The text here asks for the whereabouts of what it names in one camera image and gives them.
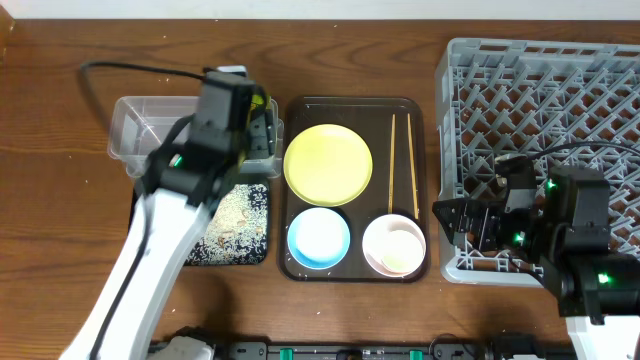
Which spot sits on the dark brown serving tray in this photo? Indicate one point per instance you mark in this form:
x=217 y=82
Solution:
x=371 y=119

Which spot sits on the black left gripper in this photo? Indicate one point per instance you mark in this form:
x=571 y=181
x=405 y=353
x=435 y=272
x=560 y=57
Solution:
x=265 y=133

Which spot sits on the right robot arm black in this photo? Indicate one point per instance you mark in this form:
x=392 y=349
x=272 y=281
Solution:
x=596 y=288

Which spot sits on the right wooden chopstick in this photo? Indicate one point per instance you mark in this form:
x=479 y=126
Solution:
x=412 y=167

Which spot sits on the green snack wrapper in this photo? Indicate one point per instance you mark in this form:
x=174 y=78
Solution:
x=258 y=106

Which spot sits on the wooden chopstick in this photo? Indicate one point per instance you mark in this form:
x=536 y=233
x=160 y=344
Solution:
x=412 y=167
x=391 y=165

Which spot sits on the small cream cup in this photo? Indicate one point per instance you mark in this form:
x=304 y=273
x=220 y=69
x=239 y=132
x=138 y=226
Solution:
x=402 y=252

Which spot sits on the pink bowl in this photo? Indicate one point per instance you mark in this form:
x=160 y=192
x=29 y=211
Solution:
x=377 y=230

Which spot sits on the grey dishwasher rack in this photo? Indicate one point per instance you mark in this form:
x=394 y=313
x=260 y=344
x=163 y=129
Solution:
x=564 y=103

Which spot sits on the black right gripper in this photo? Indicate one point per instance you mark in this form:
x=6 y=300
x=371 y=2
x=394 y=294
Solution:
x=490 y=211

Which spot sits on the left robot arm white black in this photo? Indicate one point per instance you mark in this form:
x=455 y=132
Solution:
x=184 y=181

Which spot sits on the light blue bowl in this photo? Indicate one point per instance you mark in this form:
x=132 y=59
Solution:
x=318 y=238

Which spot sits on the clear plastic bin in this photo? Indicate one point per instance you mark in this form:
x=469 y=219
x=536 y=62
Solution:
x=141 y=123

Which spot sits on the black tray with rice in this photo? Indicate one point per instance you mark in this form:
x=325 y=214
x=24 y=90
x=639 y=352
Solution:
x=237 y=233

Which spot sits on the yellow plate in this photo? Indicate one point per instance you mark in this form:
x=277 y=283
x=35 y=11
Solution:
x=328 y=165

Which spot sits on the left wooden chopstick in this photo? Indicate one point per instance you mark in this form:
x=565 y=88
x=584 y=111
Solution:
x=391 y=165

